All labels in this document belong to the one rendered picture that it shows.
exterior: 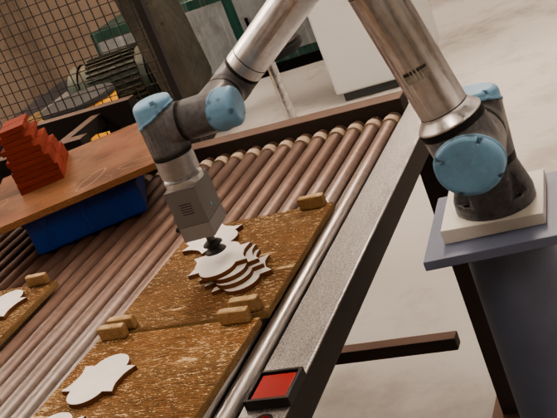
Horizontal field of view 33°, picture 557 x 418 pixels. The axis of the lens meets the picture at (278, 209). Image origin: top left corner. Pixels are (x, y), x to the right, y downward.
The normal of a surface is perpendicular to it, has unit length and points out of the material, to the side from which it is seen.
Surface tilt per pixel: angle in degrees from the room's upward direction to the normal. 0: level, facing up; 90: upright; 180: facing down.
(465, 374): 0
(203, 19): 90
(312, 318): 0
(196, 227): 90
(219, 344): 0
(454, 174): 98
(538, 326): 90
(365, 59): 90
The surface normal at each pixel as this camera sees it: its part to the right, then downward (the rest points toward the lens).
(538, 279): 0.26, 0.27
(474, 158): -0.15, 0.55
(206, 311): -0.36, -0.87
